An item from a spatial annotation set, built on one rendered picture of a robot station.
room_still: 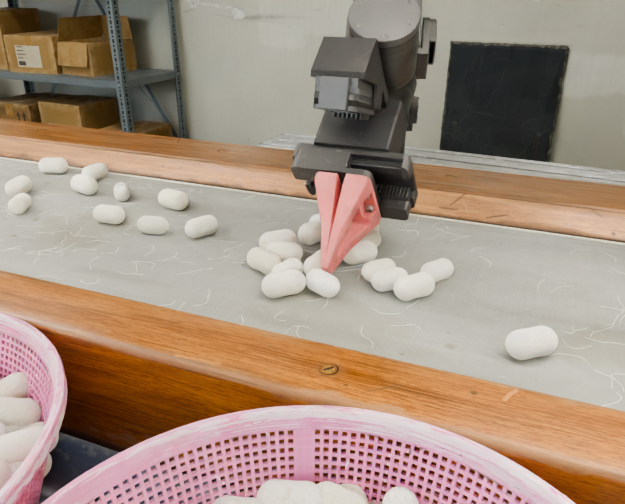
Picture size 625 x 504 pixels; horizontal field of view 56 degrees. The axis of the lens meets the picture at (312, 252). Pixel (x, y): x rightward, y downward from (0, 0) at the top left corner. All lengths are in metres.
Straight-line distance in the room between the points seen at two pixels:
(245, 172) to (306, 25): 2.11
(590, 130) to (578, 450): 2.28
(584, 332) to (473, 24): 2.17
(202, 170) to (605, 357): 0.51
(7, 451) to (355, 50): 0.35
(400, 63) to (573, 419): 0.30
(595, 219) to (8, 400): 0.53
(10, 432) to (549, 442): 0.30
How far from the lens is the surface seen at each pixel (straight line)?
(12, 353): 0.44
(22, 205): 0.71
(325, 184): 0.48
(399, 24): 0.49
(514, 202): 0.65
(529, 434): 0.33
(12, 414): 0.40
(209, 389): 0.36
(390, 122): 0.50
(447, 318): 0.46
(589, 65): 2.53
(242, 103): 3.02
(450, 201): 0.65
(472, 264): 0.55
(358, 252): 0.52
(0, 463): 0.37
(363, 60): 0.46
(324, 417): 0.31
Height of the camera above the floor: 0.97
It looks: 25 degrees down
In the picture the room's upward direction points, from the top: straight up
